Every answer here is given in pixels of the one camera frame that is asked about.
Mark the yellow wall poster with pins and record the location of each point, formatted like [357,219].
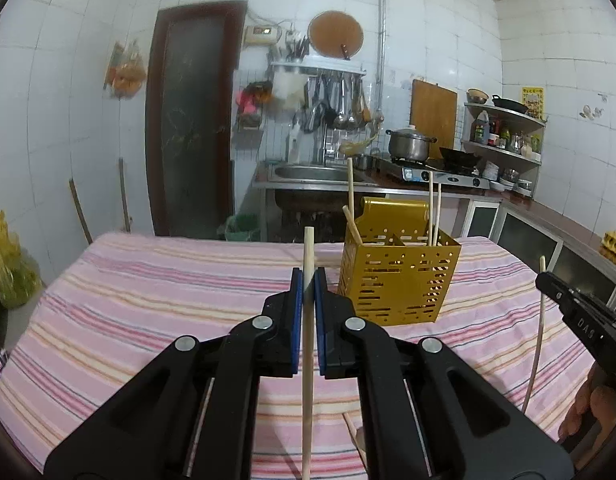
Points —
[533,102]

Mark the beige bowl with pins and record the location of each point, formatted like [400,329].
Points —
[477,96]

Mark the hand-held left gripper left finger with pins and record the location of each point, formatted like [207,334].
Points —
[298,325]

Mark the dark liquid plastic jug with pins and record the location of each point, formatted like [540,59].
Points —
[482,130]

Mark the yellow perforated utensil holder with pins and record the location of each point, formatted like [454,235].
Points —
[388,285]

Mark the round brown board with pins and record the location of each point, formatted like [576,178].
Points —
[335,35]

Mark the metal wall rack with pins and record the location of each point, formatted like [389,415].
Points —
[318,64]

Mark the yellow plastic bag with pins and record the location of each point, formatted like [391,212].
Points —
[10,265]

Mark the small steel cup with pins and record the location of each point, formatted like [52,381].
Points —
[364,161]

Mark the steel gas stove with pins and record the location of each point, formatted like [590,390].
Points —
[438,176]

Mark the wooden stick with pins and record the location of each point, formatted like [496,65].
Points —
[124,195]
[80,210]

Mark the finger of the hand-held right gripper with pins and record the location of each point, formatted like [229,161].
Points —
[555,287]

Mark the yellow egg tray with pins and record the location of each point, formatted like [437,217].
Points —
[615,245]

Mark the green plastic bucket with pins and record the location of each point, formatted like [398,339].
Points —
[242,227]

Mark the dark wooden glass door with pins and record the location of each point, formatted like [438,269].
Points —
[192,110]

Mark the pink hanging item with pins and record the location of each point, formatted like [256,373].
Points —
[250,100]

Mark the person's right hand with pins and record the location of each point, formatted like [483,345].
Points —
[588,400]

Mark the rectangular wooden cutting board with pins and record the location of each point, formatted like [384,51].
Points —
[433,110]

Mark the white corner shelf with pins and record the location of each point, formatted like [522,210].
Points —
[503,152]

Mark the steel sink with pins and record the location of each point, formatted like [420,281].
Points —
[313,172]

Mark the steel pot with lid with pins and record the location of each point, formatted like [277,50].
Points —
[408,145]

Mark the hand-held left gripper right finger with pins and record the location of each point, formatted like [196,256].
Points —
[320,330]

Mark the kitchen counter cabinet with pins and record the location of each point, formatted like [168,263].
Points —
[538,245]

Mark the white wall hook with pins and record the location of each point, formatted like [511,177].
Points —
[592,111]

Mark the pink striped tablecloth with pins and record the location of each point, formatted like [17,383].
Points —
[162,285]

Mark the row of hanging kitchen utensils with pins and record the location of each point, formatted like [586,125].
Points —
[338,105]

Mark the wooden chopstick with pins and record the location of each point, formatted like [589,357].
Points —
[437,215]
[349,185]
[352,225]
[355,437]
[309,250]
[538,320]
[430,205]

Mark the black wok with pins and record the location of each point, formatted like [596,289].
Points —
[458,157]

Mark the white controller box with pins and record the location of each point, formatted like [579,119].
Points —
[262,35]

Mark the hanging bag of oranges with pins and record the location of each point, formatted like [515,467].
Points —
[125,72]

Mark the white hanging cloth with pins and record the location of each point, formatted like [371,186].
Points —
[288,90]

